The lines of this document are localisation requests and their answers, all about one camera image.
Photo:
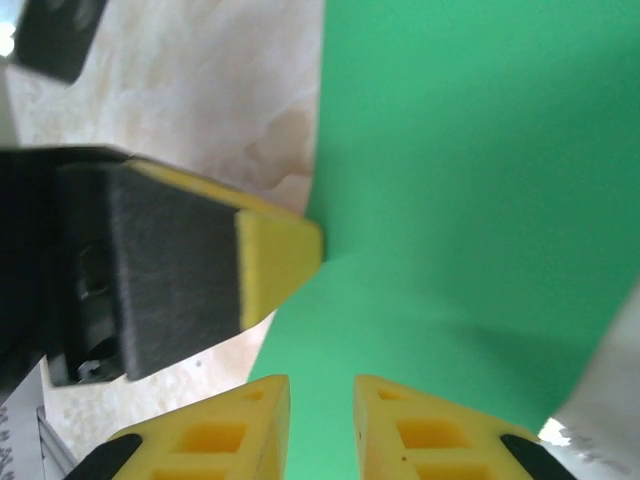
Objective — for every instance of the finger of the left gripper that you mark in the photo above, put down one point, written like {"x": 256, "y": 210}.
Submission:
{"x": 175, "y": 260}

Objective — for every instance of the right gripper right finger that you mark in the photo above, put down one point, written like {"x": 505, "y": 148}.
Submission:
{"x": 430, "y": 440}

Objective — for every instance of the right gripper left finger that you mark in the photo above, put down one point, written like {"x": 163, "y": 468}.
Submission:
{"x": 210, "y": 440}

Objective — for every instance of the green paper sheet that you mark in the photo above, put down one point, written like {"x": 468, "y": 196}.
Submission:
{"x": 475, "y": 175}

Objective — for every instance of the aluminium side rail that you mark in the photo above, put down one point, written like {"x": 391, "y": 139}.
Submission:
{"x": 50, "y": 445}

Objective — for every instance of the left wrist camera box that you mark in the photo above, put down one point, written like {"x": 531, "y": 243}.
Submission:
{"x": 55, "y": 40}

